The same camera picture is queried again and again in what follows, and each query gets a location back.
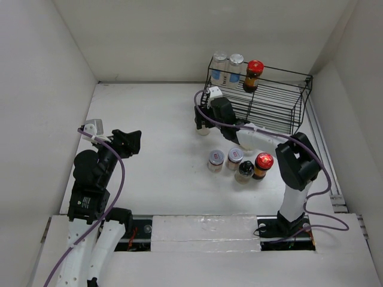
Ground tall jar blue label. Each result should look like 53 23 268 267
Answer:
211 51 227 86
226 53 244 89

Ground black wire rack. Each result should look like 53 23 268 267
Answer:
205 59 314 134

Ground red lid sauce jar front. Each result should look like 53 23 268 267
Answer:
253 152 274 180

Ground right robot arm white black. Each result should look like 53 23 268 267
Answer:
194 96 323 237

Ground silver lid jar left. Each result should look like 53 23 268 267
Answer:
208 149 224 172

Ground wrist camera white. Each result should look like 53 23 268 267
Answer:
82 119 104 142
206 86 223 101

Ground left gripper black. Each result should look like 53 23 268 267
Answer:
92 128 141 185

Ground silver lid jar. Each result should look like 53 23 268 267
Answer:
208 149 224 172
226 148 244 170

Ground black cap spice bottle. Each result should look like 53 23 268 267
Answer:
235 160 254 184

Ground black cap white powder bottle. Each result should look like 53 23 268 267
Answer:
196 127 210 136

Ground silver lid jar right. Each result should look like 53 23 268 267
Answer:
226 148 244 170

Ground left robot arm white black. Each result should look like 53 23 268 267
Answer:
52 126 142 286

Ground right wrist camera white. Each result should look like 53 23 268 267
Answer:
206 86 223 101

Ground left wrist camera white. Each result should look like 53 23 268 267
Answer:
82 119 104 142

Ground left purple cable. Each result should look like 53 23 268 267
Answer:
43 127 126 287

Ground right side metal rail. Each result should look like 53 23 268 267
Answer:
306 99 349 213

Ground red lid dark sauce jar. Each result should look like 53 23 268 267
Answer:
242 60 265 93

